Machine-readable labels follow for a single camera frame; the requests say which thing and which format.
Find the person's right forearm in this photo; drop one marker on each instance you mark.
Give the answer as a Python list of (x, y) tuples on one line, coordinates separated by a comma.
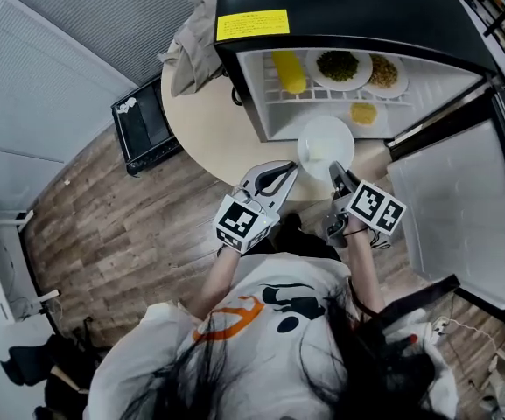
[(363, 269)]

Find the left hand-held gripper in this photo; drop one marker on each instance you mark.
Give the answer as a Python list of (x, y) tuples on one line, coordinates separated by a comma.
[(239, 223)]

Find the grey venetian blinds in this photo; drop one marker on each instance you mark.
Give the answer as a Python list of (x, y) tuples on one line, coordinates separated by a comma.
[(103, 16)]

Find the white power strip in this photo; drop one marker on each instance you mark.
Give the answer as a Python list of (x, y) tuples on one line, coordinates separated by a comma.
[(439, 328)]

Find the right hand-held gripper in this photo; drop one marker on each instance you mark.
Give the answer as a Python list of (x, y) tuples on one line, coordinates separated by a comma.
[(374, 206)]

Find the person's left forearm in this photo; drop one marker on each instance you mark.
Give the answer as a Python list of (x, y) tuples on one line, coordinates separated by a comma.
[(215, 278)]

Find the person's white printed shirt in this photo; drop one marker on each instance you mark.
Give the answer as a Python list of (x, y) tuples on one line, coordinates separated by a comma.
[(256, 344)]

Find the black mini fridge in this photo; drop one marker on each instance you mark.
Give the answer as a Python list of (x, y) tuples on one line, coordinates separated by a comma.
[(344, 2)]

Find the black bag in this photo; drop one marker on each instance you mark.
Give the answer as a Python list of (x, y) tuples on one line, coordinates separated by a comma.
[(37, 366)]

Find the plate of yellow noodles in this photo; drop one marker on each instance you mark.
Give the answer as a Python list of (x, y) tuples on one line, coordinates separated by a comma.
[(363, 113)]

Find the plate of brown minced food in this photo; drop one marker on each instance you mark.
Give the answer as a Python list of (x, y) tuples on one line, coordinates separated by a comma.
[(383, 74)]

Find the white board stand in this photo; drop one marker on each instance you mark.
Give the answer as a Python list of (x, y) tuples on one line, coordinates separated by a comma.
[(11, 256)]

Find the yellow corn cob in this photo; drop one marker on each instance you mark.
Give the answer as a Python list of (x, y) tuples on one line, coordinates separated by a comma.
[(289, 72)]

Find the white crumpled paper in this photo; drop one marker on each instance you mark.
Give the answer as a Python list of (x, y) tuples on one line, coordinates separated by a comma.
[(128, 104)]

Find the grey jacket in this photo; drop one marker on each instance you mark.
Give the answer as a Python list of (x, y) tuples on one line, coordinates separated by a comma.
[(195, 46)]

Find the plate of green vegetables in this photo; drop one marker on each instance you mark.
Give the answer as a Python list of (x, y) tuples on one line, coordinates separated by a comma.
[(337, 66)]

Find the black rectangular appliance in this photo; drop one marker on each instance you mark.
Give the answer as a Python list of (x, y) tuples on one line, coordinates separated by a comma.
[(147, 129)]

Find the person's black trousers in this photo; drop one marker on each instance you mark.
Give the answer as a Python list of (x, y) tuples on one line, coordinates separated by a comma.
[(309, 239)]

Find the white round serving plate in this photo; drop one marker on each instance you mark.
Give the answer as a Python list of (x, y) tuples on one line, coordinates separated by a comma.
[(326, 134)]

